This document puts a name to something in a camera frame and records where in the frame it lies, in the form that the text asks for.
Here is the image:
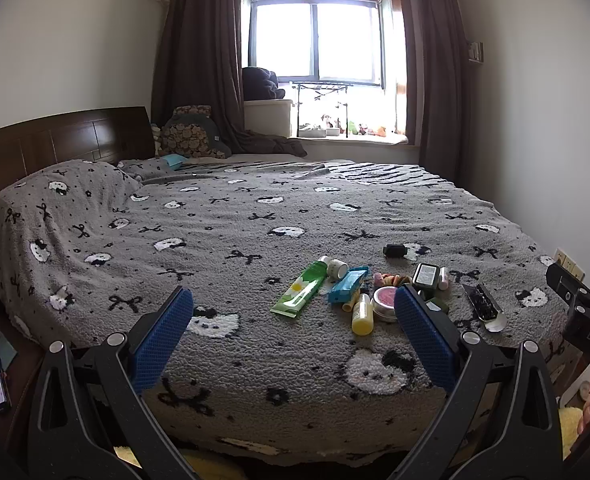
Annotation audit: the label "round pink tin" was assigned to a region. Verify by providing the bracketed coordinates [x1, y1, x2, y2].
[372, 286, 397, 323]

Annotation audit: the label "silver spoon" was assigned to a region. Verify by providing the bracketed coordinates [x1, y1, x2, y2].
[484, 312, 508, 334]

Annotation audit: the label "white tube bottle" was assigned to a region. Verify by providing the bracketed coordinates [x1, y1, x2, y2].
[437, 266, 450, 290]

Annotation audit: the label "large green bottle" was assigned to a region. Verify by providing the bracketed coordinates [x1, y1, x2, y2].
[412, 263, 441, 290]

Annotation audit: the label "yellow bottle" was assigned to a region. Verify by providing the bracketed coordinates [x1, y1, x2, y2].
[351, 287, 374, 336]

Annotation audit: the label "colourful hair scrunchies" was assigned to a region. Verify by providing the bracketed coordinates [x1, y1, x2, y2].
[373, 272, 412, 288]

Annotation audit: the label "black thread spool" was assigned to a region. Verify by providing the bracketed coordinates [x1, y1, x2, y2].
[383, 244, 408, 259]

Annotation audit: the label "blue tissue packet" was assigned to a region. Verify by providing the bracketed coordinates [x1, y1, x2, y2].
[327, 266, 370, 304]

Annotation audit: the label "green white tube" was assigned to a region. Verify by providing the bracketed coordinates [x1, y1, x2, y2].
[270, 256, 330, 318]

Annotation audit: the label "small green bottle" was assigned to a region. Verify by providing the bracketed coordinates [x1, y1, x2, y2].
[425, 297, 449, 314]

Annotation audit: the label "small yellow tube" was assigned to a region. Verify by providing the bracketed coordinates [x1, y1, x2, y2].
[342, 299, 356, 312]

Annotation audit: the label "grey cat pattern blanket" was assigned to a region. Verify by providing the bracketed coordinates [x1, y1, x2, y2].
[0, 159, 578, 467]

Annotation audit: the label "teal item on bed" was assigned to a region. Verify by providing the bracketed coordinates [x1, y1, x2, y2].
[161, 154, 188, 168]

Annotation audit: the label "brown patterned pillow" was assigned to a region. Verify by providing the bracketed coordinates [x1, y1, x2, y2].
[156, 105, 232, 159]

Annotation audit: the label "dark wooden headboard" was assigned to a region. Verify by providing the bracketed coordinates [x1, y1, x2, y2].
[0, 106, 155, 191]

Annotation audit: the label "white cabinet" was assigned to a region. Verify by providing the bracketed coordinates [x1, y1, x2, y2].
[244, 99, 293, 138]

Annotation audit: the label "right brown curtain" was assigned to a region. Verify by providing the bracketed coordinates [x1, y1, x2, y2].
[408, 0, 472, 185]

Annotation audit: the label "brown curtain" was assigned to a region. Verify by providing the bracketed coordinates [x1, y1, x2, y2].
[408, 0, 472, 185]
[151, 0, 307, 157]

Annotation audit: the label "dark clothes pile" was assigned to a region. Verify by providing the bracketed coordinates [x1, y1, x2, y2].
[242, 66, 285, 101]

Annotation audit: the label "left brown curtain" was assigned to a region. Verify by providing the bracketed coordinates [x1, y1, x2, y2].
[151, 0, 307, 157]

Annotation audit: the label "window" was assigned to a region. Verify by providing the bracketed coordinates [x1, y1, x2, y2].
[241, 0, 408, 144]

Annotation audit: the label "wall power socket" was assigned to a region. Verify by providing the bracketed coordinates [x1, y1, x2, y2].
[553, 248, 585, 282]

